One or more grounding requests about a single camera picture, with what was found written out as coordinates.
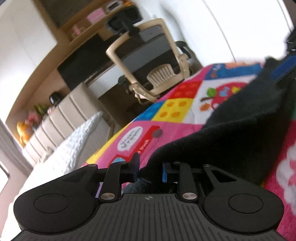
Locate green snake plant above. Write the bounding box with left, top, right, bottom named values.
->
left=34, top=104, right=48, bottom=117

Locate beige mesh office chair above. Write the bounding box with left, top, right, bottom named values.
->
left=106, top=4, right=202, bottom=104

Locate white quilted mattress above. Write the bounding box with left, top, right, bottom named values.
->
left=0, top=111, right=104, bottom=241

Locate white clock radio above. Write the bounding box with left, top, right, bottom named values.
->
left=105, top=0, right=125, bottom=13

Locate black round speaker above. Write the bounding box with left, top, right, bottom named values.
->
left=49, top=92, right=62, bottom=105

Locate black computer monitor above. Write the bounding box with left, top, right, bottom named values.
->
left=57, top=34, right=119, bottom=90

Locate white desk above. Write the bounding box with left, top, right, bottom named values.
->
left=85, top=65, right=123, bottom=98

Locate yellow duck plush toy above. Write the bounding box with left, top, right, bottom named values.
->
left=16, top=121, right=31, bottom=146

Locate colourful cartoon play mat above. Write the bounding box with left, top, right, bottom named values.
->
left=87, top=63, right=295, bottom=240

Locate pink box on shelf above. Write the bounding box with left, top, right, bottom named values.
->
left=86, top=8, right=106, bottom=24

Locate beige padded bed headboard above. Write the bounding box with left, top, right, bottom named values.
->
left=22, top=83, right=115, bottom=166

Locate black knit garment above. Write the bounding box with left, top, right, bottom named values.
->
left=124, top=58, right=295, bottom=194

